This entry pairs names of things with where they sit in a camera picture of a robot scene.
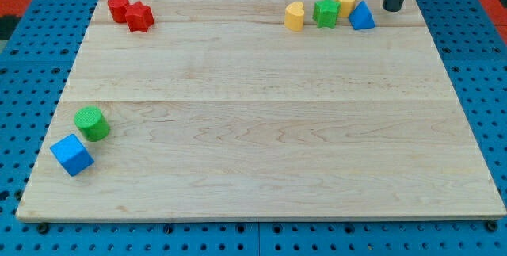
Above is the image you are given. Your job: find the yellow hexagon block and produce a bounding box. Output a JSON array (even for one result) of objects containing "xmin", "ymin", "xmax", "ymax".
[{"xmin": 336, "ymin": 0, "xmax": 356, "ymax": 17}]

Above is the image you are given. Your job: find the green cylinder block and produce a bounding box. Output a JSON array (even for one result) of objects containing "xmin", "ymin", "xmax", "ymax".
[{"xmin": 74, "ymin": 106, "xmax": 110, "ymax": 142}]

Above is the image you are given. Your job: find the light wooden board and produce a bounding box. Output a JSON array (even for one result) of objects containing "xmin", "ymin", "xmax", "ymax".
[{"xmin": 17, "ymin": 0, "xmax": 506, "ymax": 223}]

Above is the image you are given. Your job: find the blue triangle block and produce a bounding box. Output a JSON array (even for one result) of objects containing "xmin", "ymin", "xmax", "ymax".
[{"xmin": 349, "ymin": 1, "xmax": 375, "ymax": 30}]

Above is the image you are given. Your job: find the blue cube block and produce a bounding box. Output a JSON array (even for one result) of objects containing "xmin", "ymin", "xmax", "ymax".
[{"xmin": 50, "ymin": 134, "xmax": 94, "ymax": 177}]

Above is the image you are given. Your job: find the red star block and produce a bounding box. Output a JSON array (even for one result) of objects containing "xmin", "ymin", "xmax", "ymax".
[{"xmin": 125, "ymin": 1, "xmax": 154, "ymax": 32}]

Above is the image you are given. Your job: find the red cylinder block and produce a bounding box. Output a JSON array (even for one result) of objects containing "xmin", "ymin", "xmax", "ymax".
[{"xmin": 107, "ymin": 0, "xmax": 129, "ymax": 23}]

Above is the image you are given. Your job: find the yellow heart block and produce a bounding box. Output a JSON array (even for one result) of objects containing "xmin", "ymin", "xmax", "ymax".
[{"xmin": 284, "ymin": 1, "xmax": 305, "ymax": 32}]

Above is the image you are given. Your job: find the green star block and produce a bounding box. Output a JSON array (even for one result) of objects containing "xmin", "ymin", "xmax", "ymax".
[{"xmin": 312, "ymin": 0, "xmax": 341, "ymax": 29}]

